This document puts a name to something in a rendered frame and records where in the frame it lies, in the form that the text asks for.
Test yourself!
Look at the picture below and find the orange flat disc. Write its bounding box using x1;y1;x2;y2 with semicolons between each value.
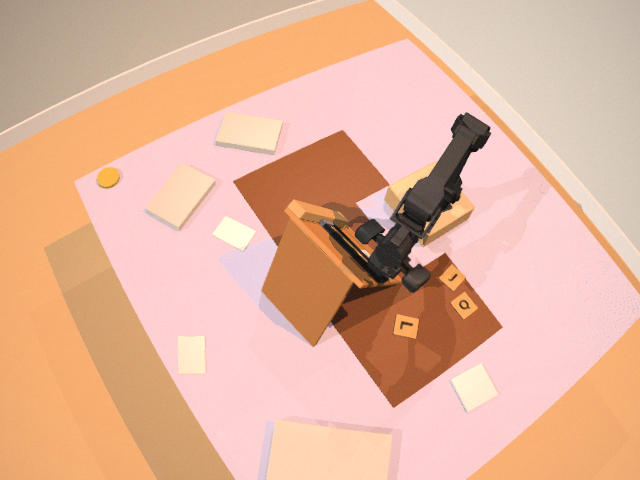
97;167;120;189

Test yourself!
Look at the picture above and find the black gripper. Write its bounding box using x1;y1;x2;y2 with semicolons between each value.
355;219;430;293

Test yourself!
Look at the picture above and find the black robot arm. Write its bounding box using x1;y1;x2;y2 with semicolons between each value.
367;112;491;280

